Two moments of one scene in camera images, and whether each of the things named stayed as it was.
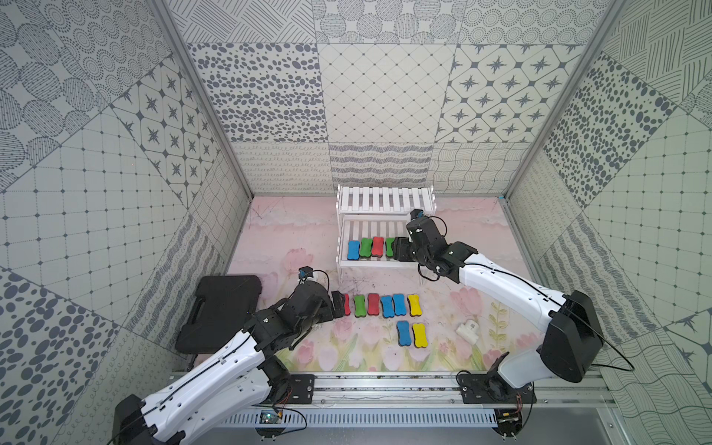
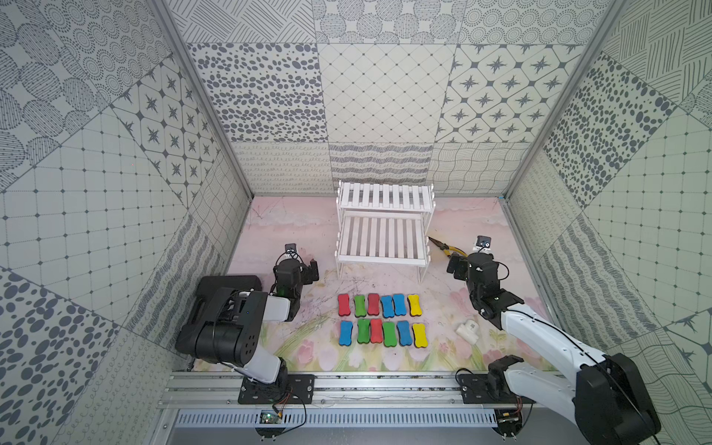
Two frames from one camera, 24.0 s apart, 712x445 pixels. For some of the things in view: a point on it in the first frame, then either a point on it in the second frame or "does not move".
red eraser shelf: [347, 305] does not move
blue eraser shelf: [399, 302] does not move
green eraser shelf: [365, 247] to [363, 331]
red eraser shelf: [373, 300] does not move
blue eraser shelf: [387, 306] does not move
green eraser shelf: [360, 305] does not move
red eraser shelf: [377, 247] to [376, 330]
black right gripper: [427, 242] to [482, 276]
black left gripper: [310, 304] to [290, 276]
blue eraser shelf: [403, 333] does not move
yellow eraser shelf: [420, 336] does not move
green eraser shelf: [389, 252] to [389, 334]
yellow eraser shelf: [413, 301] does not move
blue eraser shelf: [353, 250] to [345, 333]
